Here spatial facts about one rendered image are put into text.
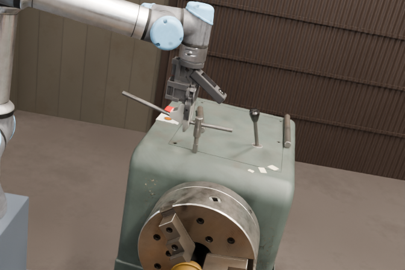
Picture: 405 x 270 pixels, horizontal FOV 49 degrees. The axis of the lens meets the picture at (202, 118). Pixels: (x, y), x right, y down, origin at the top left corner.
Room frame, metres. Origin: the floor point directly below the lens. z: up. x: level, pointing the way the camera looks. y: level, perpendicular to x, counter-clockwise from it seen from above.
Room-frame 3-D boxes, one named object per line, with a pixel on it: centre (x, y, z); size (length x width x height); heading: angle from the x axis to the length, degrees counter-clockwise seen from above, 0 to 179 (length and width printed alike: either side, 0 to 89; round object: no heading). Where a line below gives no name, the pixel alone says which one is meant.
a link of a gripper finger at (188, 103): (1.16, 0.05, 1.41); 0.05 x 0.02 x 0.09; 172
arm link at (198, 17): (1.18, 0.06, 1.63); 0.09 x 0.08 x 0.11; 104
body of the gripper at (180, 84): (1.18, 0.07, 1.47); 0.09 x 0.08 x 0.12; 82
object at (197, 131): (1.18, 0.01, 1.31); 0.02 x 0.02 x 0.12
